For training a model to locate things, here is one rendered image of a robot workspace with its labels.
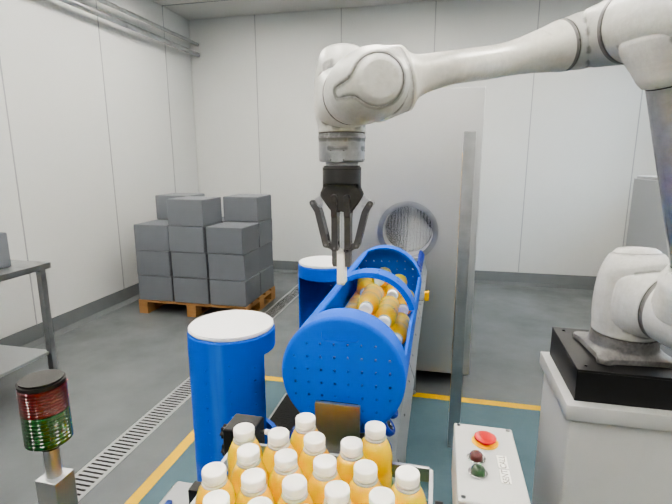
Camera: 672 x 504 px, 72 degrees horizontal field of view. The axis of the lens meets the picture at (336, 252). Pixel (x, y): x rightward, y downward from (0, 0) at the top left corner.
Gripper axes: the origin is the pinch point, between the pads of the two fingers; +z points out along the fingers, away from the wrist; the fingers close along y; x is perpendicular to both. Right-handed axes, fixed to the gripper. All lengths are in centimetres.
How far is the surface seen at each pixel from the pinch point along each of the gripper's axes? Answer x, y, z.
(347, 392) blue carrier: 4.5, 0.3, 30.0
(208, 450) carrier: 32, -51, 71
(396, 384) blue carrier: 4.5, 11.2, 26.9
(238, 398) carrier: 33, -40, 52
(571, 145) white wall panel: 513, 169, -36
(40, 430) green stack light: -40, -36, 16
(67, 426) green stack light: -37, -34, 18
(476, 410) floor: 190, 47, 136
